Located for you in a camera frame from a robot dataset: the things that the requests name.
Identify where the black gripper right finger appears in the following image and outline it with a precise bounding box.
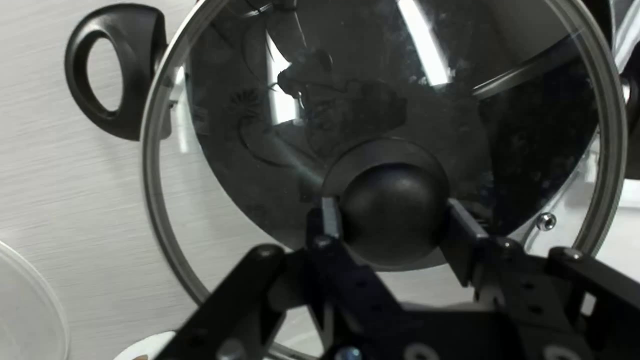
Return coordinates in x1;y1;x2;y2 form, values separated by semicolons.
440;198;531;314

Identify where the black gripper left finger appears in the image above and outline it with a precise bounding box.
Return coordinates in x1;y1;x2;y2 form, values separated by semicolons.
306;198;401;360

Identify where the black cooking pot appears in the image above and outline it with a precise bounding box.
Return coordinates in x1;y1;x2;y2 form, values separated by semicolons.
64;0;627;246

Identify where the glass lid black knob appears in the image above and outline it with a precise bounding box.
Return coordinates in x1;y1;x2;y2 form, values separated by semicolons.
139;0;630;308

